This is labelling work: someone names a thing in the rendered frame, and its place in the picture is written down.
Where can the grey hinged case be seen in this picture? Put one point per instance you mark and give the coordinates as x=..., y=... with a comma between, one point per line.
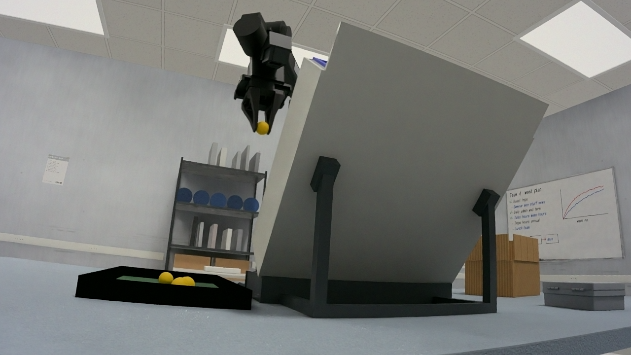
x=591, y=296

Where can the blue square frame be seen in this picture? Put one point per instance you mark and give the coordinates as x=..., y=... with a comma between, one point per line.
x=320, y=61

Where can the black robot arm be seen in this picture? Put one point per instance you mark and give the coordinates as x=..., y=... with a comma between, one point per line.
x=269, y=45

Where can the brown cardboard box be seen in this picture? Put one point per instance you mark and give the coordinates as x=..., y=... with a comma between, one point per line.
x=517, y=265

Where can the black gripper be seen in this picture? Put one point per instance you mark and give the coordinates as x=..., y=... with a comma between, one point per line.
x=261, y=94

